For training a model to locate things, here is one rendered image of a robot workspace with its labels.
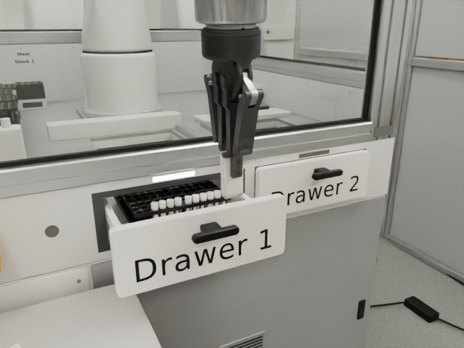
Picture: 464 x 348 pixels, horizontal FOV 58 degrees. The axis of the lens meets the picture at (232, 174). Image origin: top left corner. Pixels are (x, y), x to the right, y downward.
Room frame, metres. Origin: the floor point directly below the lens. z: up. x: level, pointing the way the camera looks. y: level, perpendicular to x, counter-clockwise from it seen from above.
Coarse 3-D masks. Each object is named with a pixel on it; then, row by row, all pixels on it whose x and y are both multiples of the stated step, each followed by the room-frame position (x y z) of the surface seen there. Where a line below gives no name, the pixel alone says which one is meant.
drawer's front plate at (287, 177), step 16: (304, 160) 0.83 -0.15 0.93; (320, 160) 0.84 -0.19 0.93; (336, 160) 0.86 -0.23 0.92; (352, 160) 0.88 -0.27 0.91; (368, 160) 0.90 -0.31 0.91; (256, 176) 0.79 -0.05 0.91; (272, 176) 0.79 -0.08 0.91; (288, 176) 0.80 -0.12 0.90; (304, 176) 0.82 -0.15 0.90; (352, 176) 0.88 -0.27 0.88; (256, 192) 0.78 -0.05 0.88; (272, 192) 0.79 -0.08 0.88; (288, 192) 0.81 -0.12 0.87; (304, 192) 0.82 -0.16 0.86; (320, 192) 0.84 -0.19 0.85; (352, 192) 0.88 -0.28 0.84; (288, 208) 0.81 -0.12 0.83; (304, 208) 0.83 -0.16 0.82
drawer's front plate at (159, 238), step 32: (128, 224) 0.54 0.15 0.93; (160, 224) 0.54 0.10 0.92; (192, 224) 0.57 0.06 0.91; (224, 224) 0.59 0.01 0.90; (256, 224) 0.62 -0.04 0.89; (128, 256) 0.52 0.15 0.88; (160, 256) 0.54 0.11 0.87; (192, 256) 0.57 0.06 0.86; (224, 256) 0.59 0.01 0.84; (256, 256) 0.62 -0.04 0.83; (128, 288) 0.52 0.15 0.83
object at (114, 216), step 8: (216, 184) 0.82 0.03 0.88; (104, 200) 0.70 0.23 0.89; (112, 200) 0.84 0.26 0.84; (232, 200) 0.76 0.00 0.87; (240, 200) 0.73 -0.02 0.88; (104, 208) 0.67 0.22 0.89; (112, 208) 0.80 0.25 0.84; (112, 216) 0.63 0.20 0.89; (120, 216) 0.76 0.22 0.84; (112, 224) 0.61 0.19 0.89; (120, 224) 0.60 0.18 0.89
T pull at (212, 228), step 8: (208, 224) 0.57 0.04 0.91; (216, 224) 0.57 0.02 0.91; (200, 232) 0.54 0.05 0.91; (208, 232) 0.54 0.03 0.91; (216, 232) 0.55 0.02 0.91; (224, 232) 0.55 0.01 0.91; (232, 232) 0.56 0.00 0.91; (192, 240) 0.54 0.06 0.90; (200, 240) 0.53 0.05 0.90; (208, 240) 0.54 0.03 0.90
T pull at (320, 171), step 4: (316, 168) 0.83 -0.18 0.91; (320, 168) 0.83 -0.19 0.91; (324, 168) 0.83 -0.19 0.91; (316, 172) 0.82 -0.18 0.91; (320, 172) 0.81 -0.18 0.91; (324, 172) 0.81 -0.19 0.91; (328, 172) 0.81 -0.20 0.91; (332, 172) 0.81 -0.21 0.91; (336, 172) 0.82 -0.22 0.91; (340, 172) 0.82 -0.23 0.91; (312, 176) 0.80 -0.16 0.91; (316, 176) 0.79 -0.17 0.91; (320, 176) 0.80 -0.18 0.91; (324, 176) 0.80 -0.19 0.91; (328, 176) 0.81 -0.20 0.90; (332, 176) 0.81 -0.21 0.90; (336, 176) 0.82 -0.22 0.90
